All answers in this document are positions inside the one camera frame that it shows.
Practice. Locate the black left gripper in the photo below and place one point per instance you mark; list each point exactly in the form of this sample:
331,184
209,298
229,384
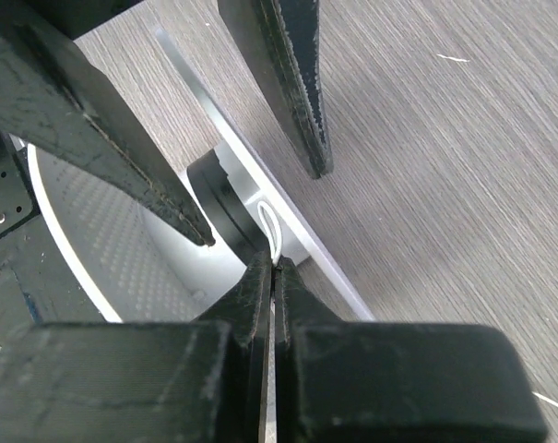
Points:
52,97

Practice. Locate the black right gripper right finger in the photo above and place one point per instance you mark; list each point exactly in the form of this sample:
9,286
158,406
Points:
348,381

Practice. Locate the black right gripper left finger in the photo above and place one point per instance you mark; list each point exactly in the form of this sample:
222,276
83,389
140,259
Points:
197,381

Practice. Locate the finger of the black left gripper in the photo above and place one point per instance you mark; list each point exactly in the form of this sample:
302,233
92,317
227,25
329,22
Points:
279,42

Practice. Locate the white perforated cable spool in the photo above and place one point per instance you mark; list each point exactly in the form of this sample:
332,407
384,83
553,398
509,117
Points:
134,266

